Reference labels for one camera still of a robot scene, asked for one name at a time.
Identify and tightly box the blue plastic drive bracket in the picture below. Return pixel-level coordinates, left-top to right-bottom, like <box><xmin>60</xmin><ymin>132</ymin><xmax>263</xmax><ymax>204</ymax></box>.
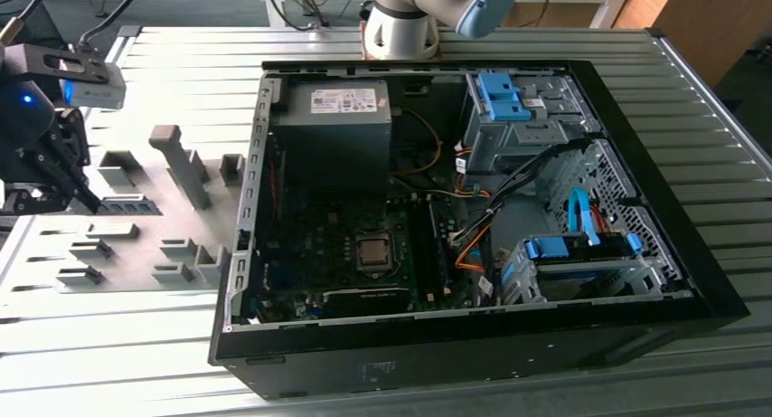
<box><xmin>475</xmin><ymin>71</ymin><xmax>536</xmax><ymax>122</ymax></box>

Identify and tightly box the grey parts rack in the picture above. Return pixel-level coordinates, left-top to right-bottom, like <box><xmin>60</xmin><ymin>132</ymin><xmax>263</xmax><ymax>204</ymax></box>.
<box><xmin>54</xmin><ymin>123</ymin><xmax>247</xmax><ymax>297</ymax></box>

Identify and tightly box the black open PC case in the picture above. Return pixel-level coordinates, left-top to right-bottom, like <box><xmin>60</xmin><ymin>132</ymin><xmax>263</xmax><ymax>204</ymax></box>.
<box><xmin>208</xmin><ymin>58</ymin><xmax>754</xmax><ymax>400</ymax></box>

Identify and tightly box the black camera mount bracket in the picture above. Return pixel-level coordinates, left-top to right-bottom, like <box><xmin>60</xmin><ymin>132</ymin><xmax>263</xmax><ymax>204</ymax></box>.
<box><xmin>0</xmin><ymin>43</ymin><xmax>118</xmax><ymax>86</ymax></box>

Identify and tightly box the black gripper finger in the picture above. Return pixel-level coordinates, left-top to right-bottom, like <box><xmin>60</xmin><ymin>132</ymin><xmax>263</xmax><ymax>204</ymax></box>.
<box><xmin>38</xmin><ymin>108</ymin><xmax>102</xmax><ymax>216</ymax></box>
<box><xmin>0</xmin><ymin>183</ymin><xmax>70</xmax><ymax>215</ymax></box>

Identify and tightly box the red thin wire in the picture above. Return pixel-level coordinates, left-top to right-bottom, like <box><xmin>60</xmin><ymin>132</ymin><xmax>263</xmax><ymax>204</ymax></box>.
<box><xmin>268</xmin><ymin>152</ymin><xmax>286</xmax><ymax>220</ymax></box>

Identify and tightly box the grey power supply unit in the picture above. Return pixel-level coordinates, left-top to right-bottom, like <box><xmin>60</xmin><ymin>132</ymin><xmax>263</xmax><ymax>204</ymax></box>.
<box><xmin>271</xmin><ymin>80</ymin><xmax>395</xmax><ymax>194</ymax></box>

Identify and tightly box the empty black RAM slot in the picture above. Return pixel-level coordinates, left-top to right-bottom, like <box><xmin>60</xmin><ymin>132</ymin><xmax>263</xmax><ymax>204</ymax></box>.
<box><xmin>406</xmin><ymin>193</ymin><xmax>438</xmax><ymax>302</ymax></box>

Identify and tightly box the orange flat data cable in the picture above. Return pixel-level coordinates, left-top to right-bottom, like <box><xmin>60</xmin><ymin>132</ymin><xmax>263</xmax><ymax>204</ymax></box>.
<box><xmin>454</xmin><ymin>234</ymin><xmax>486</xmax><ymax>272</ymax></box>

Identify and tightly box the blue flat data cable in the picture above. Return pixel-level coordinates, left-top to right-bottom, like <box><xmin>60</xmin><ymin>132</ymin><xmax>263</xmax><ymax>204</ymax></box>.
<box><xmin>568</xmin><ymin>187</ymin><xmax>603</xmax><ymax>247</ymax></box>

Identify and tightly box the grey metal drive cage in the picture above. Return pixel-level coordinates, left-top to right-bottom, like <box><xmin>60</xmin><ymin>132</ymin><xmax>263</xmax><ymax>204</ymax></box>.
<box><xmin>462</xmin><ymin>71</ymin><xmax>606</xmax><ymax>197</ymax></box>

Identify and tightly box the brown wooden cabinet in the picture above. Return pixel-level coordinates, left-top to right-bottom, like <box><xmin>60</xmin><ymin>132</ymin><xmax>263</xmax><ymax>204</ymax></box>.
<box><xmin>614</xmin><ymin>0</ymin><xmax>772</xmax><ymax>89</ymax></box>

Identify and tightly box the black graphics card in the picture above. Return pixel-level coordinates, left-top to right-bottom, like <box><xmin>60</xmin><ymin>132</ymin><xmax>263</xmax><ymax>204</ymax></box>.
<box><xmin>322</xmin><ymin>286</ymin><xmax>412</xmax><ymax>319</ymax></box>

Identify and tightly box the thin orange wire loop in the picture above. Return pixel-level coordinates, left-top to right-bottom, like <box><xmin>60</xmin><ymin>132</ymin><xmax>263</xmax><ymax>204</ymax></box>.
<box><xmin>391</xmin><ymin>108</ymin><xmax>446</xmax><ymax>178</ymax></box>

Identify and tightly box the black cable bundle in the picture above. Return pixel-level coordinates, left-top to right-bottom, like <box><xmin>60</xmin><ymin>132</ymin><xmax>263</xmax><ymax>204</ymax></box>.
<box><xmin>450</xmin><ymin>138</ymin><xmax>591</xmax><ymax>247</ymax></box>

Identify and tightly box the hard disk in blue carrier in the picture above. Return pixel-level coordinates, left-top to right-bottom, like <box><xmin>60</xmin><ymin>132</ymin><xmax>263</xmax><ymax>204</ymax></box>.
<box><xmin>522</xmin><ymin>232</ymin><xmax>644</xmax><ymax>262</ymax></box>

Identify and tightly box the CPU in socket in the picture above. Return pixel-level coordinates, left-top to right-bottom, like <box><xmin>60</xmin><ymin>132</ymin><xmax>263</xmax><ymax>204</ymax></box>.
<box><xmin>350</xmin><ymin>229</ymin><xmax>399</xmax><ymax>274</ymax></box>

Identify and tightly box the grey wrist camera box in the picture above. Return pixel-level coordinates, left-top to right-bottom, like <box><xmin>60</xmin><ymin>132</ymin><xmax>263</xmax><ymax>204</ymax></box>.
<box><xmin>60</xmin><ymin>72</ymin><xmax>128</xmax><ymax>110</ymax></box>

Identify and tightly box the green RAM stick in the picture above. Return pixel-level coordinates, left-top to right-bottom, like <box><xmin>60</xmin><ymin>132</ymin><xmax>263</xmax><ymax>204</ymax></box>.
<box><xmin>95</xmin><ymin>197</ymin><xmax>166</xmax><ymax>218</ymax></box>

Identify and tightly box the installed RAM stick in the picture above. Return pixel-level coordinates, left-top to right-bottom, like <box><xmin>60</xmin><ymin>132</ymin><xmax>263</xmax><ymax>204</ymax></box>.
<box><xmin>427</xmin><ymin>198</ymin><xmax>454</xmax><ymax>297</ymax></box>

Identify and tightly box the black camera cable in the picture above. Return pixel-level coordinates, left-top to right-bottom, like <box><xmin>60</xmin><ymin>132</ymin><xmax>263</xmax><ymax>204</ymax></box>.
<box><xmin>72</xmin><ymin>0</ymin><xmax>146</xmax><ymax>55</ymax></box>
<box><xmin>0</xmin><ymin>0</ymin><xmax>58</xmax><ymax>45</ymax></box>

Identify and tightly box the green motherboard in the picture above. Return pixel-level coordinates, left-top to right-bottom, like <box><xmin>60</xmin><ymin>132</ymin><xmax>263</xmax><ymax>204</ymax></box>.
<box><xmin>259</xmin><ymin>194</ymin><xmax>484</xmax><ymax>321</ymax></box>

